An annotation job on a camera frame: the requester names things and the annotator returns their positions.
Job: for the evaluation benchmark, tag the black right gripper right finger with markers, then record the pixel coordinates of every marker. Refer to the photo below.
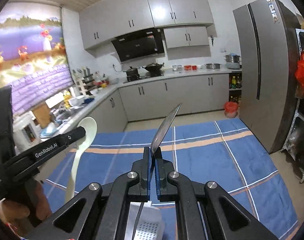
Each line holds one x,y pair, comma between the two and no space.
204,211

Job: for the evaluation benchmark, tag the steel steamer pot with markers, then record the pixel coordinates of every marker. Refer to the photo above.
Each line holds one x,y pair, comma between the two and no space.
232,61

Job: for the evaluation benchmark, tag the grey lower kitchen cabinets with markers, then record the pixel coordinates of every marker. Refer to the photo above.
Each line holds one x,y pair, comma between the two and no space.
117,105

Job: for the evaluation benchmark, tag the red bag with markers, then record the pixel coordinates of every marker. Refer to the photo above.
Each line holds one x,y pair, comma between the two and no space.
299,74

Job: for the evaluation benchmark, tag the white plastic spoon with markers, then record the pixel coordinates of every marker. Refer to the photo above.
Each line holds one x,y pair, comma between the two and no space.
90,126

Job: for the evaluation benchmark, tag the steel basin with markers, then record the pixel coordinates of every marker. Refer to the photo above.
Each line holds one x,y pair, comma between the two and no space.
213,66

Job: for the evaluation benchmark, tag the grey double door refrigerator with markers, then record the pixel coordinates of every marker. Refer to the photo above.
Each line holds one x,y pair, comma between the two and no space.
269,55

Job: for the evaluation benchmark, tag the black cooking pot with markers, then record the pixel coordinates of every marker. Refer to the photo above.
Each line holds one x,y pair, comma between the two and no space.
132,74

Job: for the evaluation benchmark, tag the black range hood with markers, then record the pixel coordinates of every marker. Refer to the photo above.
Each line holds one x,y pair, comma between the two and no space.
139,44

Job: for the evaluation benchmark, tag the black wok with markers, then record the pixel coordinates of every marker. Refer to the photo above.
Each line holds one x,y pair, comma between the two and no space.
153,67

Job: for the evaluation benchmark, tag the grey kitchen cabinets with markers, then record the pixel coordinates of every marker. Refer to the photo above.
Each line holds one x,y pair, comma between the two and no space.
107,19
117,105

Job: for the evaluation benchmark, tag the steel kitchen sink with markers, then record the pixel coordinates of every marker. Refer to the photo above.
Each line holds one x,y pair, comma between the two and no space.
62,113

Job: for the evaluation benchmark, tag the white rice cooker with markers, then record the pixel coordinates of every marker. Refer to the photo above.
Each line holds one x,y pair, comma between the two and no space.
25,133

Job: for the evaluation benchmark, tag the white plastic utensil holder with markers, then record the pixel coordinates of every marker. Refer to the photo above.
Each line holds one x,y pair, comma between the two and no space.
150,224

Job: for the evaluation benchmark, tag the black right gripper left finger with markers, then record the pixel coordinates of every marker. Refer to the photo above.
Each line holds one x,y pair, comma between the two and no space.
100,211

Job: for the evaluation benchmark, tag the wooden cutting board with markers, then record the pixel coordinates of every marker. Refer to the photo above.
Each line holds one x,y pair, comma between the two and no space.
42,114

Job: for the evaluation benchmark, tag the wooden knife rack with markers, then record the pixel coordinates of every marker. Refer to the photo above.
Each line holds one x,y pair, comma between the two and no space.
84,80

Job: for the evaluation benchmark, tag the person left hand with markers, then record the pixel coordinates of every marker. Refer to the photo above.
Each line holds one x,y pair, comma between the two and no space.
15,214

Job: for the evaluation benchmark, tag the printed window blind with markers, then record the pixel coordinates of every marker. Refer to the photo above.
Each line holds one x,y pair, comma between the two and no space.
33,59

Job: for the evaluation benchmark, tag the white metal shelf rack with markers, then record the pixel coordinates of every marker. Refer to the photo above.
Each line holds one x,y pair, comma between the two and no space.
294,142

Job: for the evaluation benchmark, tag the red trash bin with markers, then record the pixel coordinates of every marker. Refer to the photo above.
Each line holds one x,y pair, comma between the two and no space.
231,109

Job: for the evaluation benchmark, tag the grey upper kitchen cabinets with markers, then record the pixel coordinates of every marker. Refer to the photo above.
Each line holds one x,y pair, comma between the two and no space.
107,19

